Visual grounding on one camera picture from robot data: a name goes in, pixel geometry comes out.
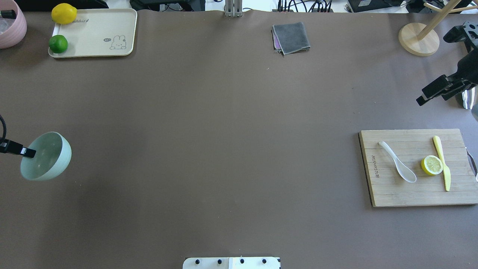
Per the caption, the metal scoop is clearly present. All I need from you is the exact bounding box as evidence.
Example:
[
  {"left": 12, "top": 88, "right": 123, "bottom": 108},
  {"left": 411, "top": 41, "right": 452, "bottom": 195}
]
[{"left": 461, "top": 87, "right": 478, "bottom": 109}]

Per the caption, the bamboo cutting board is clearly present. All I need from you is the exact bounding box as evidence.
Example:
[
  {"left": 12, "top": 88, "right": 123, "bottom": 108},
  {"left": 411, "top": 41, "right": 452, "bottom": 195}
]
[{"left": 358, "top": 129, "right": 478, "bottom": 207}]

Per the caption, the aluminium frame post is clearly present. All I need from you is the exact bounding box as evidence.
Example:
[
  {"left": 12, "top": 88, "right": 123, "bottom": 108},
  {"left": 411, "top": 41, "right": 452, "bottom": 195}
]
[{"left": 224, "top": 0, "right": 243, "bottom": 18}]

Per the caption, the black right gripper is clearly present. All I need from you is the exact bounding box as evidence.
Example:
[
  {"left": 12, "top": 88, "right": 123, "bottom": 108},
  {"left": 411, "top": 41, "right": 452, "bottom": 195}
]
[{"left": 416, "top": 21, "right": 478, "bottom": 106}]

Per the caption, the grey folded cloth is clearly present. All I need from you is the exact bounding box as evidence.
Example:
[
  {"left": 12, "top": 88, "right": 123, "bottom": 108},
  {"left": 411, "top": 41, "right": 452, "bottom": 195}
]
[{"left": 271, "top": 22, "right": 311, "bottom": 56}]

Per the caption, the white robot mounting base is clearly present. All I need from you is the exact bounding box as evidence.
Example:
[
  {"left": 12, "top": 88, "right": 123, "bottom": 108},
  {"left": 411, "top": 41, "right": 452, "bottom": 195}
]
[{"left": 182, "top": 256, "right": 281, "bottom": 269}]

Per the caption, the green lime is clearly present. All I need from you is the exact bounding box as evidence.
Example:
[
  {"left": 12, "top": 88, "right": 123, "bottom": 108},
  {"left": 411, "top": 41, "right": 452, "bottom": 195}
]
[{"left": 49, "top": 35, "right": 69, "bottom": 53}]

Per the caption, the whole yellow lemon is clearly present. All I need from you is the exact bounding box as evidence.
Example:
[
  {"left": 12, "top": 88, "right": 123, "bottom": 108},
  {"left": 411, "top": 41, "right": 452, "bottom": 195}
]
[{"left": 51, "top": 3, "right": 77, "bottom": 25}]

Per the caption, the wooden mug tree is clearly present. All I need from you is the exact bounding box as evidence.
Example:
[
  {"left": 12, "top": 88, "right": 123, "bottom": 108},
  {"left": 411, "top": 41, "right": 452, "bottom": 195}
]
[{"left": 398, "top": 0, "right": 478, "bottom": 57}]

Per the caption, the light green bowl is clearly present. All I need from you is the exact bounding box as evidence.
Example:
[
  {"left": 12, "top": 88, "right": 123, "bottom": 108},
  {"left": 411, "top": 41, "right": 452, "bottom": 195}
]
[{"left": 20, "top": 132, "right": 72, "bottom": 181}]

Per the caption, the beige rabbit tray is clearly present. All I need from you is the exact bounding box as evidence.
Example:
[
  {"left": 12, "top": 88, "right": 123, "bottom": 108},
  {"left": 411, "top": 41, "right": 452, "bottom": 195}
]
[{"left": 48, "top": 8, "right": 138, "bottom": 58}]

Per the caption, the pink bowl with ice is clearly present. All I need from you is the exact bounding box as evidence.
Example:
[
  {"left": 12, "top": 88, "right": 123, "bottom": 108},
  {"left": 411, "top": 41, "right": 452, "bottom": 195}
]
[{"left": 0, "top": 0, "right": 27, "bottom": 49}]

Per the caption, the yellow plastic knife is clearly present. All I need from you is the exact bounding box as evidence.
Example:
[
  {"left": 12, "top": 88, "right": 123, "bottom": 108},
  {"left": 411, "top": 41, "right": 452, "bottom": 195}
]
[{"left": 432, "top": 136, "right": 451, "bottom": 191}]

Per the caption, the lemon half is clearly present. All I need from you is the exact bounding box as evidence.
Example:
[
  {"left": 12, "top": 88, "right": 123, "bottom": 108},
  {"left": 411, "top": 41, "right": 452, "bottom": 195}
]
[{"left": 420, "top": 155, "right": 443, "bottom": 176}]

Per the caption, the white ceramic spoon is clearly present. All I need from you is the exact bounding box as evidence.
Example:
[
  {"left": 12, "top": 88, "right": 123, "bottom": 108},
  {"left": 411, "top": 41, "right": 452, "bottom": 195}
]
[{"left": 378, "top": 141, "right": 417, "bottom": 183}]

